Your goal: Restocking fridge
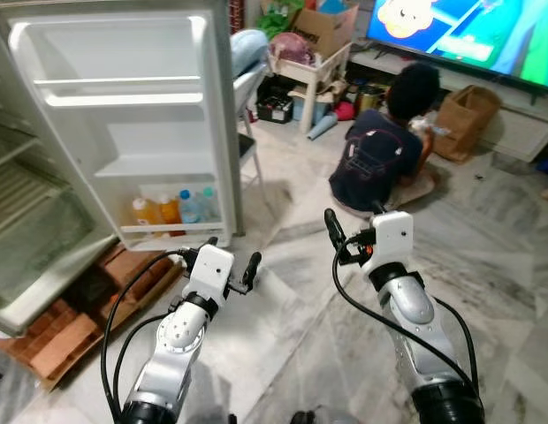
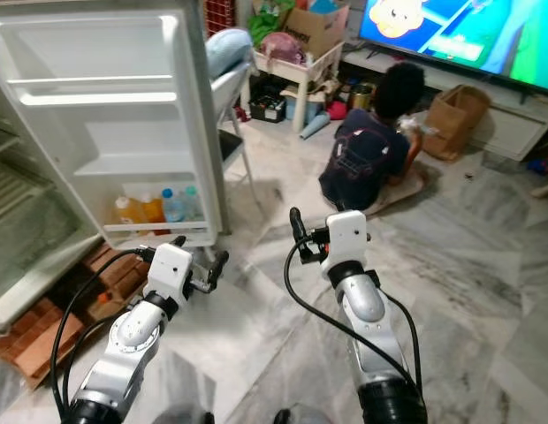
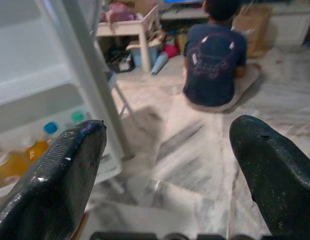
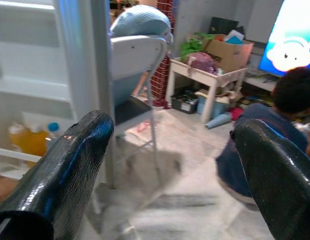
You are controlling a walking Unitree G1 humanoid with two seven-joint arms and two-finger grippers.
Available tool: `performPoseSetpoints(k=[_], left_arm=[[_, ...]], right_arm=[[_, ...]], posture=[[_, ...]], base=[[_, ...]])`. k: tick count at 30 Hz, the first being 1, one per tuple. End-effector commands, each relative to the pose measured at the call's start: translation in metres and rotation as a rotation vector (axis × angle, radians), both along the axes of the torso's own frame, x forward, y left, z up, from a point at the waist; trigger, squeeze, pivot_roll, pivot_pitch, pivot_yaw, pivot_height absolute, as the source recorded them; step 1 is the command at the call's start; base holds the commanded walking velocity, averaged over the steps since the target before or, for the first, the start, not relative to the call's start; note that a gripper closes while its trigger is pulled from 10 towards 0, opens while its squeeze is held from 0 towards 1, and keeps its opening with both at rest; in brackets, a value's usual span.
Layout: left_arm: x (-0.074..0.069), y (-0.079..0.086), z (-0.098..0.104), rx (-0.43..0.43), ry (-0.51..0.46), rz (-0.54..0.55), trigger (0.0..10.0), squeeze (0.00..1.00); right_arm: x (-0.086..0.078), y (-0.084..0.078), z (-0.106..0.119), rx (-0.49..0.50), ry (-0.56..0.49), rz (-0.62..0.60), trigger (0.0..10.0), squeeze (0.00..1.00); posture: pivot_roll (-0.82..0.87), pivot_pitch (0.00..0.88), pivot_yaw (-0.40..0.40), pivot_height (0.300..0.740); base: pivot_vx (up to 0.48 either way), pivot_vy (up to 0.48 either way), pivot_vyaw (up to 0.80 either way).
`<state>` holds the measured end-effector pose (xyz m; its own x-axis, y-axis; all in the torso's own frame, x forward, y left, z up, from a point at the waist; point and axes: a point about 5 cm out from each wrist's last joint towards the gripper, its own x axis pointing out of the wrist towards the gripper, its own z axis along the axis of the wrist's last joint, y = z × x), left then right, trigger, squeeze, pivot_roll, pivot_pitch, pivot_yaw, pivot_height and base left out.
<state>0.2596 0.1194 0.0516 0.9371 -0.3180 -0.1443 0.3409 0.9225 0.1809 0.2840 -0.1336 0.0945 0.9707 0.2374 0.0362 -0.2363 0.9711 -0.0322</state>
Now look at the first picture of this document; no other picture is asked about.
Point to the white fridge door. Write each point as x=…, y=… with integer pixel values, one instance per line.
x=159, y=132

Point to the clear bottle with teal cap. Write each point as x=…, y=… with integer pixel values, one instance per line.
x=209, y=206

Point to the clear bottle with blue cap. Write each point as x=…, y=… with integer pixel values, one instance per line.
x=190, y=208

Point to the orange juice bottle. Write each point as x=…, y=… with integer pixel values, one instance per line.
x=171, y=215
x=145, y=216

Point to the child in dark shirt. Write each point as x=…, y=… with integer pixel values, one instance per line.
x=380, y=159

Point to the beige floor mat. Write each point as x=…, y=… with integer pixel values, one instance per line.
x=424, y=187

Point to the light blue cone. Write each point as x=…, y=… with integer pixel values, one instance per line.
x=323, y=125

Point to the grey folding chair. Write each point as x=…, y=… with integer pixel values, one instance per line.
x=249, y=146

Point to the small red pink item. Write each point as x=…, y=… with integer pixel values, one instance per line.
x=345, y=110

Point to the golden metal can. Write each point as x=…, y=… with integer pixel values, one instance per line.
x=369, y=99

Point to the brown paper bag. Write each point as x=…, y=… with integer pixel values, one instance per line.
x=468, y=119

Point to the black storage box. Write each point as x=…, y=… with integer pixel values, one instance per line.
x=276, y=104

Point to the white television cabinet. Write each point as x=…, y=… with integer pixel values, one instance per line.
x=521, y=124

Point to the pink bag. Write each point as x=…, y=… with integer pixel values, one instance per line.
x=292, y=49

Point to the brown cardboard box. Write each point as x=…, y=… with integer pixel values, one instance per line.
x=327, y=31

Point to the light blue cloth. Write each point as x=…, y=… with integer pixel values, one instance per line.
x=247, y=51

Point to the flat screen television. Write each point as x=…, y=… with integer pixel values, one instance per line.
x=468, y=31

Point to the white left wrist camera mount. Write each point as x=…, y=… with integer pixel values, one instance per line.
x=209, y=269

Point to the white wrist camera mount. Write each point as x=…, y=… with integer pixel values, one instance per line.
x=209, y=269
x=391, y=234

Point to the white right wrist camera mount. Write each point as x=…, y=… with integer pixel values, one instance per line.
x=391, y=234

